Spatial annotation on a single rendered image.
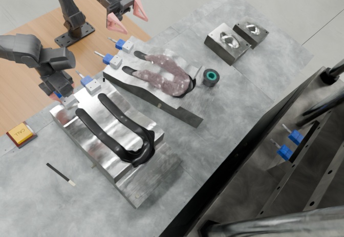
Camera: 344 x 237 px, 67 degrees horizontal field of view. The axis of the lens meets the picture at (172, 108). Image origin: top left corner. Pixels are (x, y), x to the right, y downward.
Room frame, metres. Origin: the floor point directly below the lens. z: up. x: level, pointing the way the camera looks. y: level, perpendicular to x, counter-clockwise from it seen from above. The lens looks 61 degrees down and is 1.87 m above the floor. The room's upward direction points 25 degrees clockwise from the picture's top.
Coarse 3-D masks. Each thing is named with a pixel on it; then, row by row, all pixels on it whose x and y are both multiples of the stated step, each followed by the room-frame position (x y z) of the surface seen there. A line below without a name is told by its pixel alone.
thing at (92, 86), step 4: (76, 72) 0.51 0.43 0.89; (80, 76) 0.50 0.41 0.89; (88, 76) 0.51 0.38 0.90; (80, 80) 0.48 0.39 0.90; (84, 80) 0.48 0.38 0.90; (88, 80) 0.49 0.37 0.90; (92, 80) 0.50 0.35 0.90; (96, 80) 0.50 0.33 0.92; (84, 84) 0.47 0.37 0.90; (88, 84) 0.47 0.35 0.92; (92, 84) 0.48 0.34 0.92; (96, 84) 0.48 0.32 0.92; (100, 84) 0.49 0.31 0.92; (88, 88) 0.45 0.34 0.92; (92, 88) 0.46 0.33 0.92; (96, 88) 0.47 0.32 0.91; (100, 88) 0.49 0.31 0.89; (92, 92) 0.45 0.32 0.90
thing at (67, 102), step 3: (54, 93) 0.36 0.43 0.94; (57, 96) 0.36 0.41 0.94; (60, 96) 0.36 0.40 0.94; (69, 96) 0.37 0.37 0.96; (72, 96) 0.38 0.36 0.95; (60, 99) 0.35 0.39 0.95; (63, 99) 0.35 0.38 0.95; (66, 99) 0.36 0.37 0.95; (69, 99) 0.36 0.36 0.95; (72, 99) 0.37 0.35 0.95; (75, 99) 0.38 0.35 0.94; (63, 102) 0.34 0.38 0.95; (66, 102) 0.35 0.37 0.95; (69, 102) 0.35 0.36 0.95; (72, 102) 0.36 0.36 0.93; (75, 102) 0.38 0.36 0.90; (66, 105) 0.34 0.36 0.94; (69, 105) 0.35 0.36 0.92; (66, 108) 0.34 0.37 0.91
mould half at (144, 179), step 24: (96, 96) 0.45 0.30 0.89; (120, 96) 0.50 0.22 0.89; (72, 120) 0.31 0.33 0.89; (96, 120) 0.36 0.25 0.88; (144, 120) 0.43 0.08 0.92; (96, 144) 0.27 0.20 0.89; (120, 168) 0.21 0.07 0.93; (144, 168) 0.27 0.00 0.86; (168, 168) 0.31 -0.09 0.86; (120, 192) 0.16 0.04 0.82; (144, 192) 0.19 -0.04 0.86
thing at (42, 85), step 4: (64, 72) 0.41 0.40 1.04; (40, 76) 0.34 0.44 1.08; (44, 76) 0.34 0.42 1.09; (48, 76) 0.35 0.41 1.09; (68, 76) 0.40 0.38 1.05; (68, 80) 0.39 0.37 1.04; (40, 84) 0.34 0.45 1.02; (44, 84) 0.34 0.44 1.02; (40, 88) 0.33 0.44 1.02; (44, 88) 0.33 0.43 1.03; (48, 92) 0.32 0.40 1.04; (52, 92) 0.33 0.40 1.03
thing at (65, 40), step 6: (84, 24) 0.82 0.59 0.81; (90, 24) 0.84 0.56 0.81; (72, 30) 0.72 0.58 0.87; (78, 30) 0.74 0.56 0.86; (84, 30) 0.79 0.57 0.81; (90, 30) 0.80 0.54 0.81; (60, 36) 0.69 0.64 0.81; (66, 36) 0.71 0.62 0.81; (72, 36) 0.71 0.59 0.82; (78, 36) 0.73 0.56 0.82; (84, 36) 0.76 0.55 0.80; (60, 42) 0.66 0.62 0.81; (66, 42) 0.68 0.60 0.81; (72, 42) 0.69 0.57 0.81
